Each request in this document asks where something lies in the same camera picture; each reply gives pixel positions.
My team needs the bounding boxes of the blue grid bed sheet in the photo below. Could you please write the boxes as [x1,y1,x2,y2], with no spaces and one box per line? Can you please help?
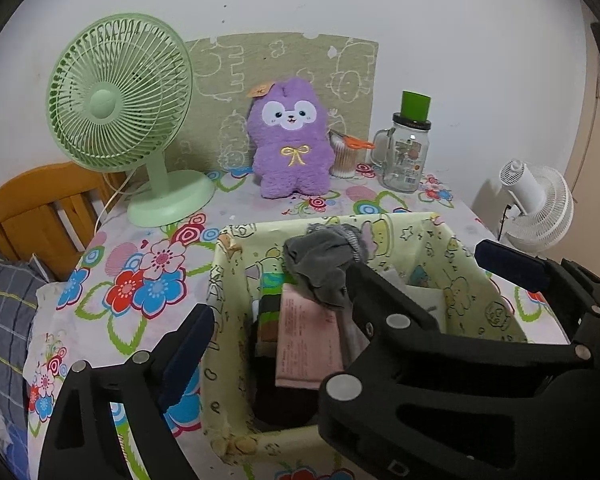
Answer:
[0,390,36,480]

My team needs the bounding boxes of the green tissue pack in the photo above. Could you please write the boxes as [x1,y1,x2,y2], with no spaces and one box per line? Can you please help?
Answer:
[251,271,287,361]

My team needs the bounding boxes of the pink tissue pack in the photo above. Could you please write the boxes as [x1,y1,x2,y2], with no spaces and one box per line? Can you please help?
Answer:
[275,282,348,391]

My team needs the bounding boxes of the white fan cable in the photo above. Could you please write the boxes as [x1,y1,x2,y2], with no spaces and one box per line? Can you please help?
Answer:
[92,170,146,241]

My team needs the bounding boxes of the white fan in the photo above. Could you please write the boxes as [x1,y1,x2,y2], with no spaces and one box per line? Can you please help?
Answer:
[497,159,575,251]

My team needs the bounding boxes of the orange scissors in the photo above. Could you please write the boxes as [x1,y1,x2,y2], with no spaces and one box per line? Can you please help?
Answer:
[341,135,377,151]

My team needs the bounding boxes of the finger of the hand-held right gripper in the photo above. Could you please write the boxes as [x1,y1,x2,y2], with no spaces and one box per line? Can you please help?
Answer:
[474,238,600,322]
[319,262,595,480]

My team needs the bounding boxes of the floral tablecloth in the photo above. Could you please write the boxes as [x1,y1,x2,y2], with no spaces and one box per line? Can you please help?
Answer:
[22,162,571,480]

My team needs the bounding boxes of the beige printed board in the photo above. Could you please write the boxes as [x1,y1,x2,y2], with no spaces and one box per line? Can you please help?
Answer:
[172,31,380,173]

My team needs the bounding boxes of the purple plush toy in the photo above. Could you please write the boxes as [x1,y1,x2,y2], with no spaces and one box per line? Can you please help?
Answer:
[246,76,337,200]

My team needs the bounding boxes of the glass jar mug green lid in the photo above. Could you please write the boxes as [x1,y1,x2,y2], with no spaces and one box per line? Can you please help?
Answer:
[370,91,433,193]

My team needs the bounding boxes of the grey plaid pillow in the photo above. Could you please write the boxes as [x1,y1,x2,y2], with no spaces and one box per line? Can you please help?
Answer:
[0,240,56,396]

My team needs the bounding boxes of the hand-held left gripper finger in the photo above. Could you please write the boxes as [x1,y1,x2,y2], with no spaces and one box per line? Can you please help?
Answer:
[37,302,216,480]

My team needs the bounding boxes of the grey sock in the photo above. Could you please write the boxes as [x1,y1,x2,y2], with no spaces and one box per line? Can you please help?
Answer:
[283,225,376,311]

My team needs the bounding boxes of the wooden bed headboard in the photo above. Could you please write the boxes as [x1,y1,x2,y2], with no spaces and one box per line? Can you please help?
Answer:
[0,161,136,281]

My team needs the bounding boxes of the green desk fan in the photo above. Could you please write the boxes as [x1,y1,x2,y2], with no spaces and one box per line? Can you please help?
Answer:
[46,12,216,228]

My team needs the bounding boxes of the yellow printed fabric storage box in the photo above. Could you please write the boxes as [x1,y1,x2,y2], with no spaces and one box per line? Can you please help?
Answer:
[200,212,573,466]

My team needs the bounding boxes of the cotton swab container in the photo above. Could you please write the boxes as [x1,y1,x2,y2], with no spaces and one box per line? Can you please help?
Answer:
[329,129,363,179]

